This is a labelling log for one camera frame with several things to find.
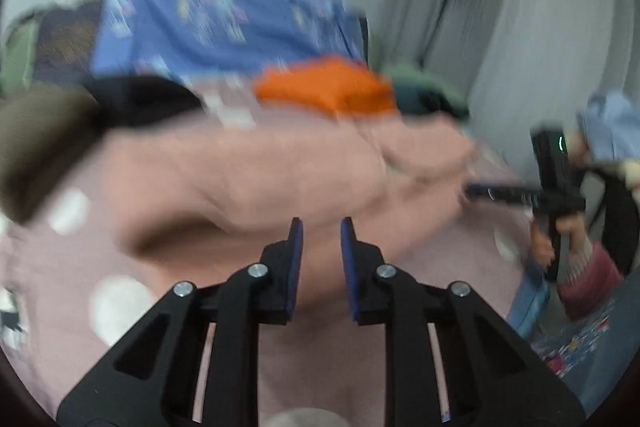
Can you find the person's right hand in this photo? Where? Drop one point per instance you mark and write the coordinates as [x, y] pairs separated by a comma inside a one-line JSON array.
[[541, 247]]

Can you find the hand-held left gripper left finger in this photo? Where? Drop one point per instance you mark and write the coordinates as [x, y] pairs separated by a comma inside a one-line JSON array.
[[296, 257]]

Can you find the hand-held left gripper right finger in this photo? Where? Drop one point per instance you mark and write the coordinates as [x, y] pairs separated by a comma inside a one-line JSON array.
[[347, 267]]

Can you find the green and dark cloth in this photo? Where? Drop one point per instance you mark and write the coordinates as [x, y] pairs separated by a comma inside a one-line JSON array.
[[425, 92]]

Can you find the black cloth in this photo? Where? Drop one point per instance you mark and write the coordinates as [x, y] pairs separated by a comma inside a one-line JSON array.
[[145, 99]]

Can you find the blue bed edge cloth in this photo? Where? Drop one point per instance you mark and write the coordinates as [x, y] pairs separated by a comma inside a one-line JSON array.
[[530, 307]]

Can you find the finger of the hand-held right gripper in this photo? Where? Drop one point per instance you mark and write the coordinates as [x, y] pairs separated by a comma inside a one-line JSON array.
[[505, 194]]

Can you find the large pink garment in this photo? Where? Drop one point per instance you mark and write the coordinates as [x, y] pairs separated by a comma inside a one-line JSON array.
[[280, 177]]

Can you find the light green cloth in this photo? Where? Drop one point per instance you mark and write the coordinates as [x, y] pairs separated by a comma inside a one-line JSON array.
[[17, 57]]

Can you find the pink dotted bed sheet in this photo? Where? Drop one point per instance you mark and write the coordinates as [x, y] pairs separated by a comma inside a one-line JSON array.
[[55, 272]]

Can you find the orange cloth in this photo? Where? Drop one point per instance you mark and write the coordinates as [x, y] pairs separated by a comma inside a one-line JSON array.
[[327, 87]]

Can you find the olive brown cloth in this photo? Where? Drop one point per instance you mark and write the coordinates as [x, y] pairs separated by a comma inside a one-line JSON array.
[[40, 147]]

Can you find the grey curtain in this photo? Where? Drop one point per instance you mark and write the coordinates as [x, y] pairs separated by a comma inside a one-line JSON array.
[[525, 32]]

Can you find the dark blue printed rug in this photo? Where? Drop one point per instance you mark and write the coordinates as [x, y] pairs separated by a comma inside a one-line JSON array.
[[585, 347]]

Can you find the light blue cloth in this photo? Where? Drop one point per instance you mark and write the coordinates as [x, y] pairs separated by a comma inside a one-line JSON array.
[[610, 127]]

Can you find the blue printed blanket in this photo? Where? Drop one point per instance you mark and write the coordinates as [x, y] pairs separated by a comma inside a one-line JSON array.
[[225, 27]]

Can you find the dark patterned cloth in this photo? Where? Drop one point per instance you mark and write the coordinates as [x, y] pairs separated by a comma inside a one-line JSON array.
[[67, 39]]

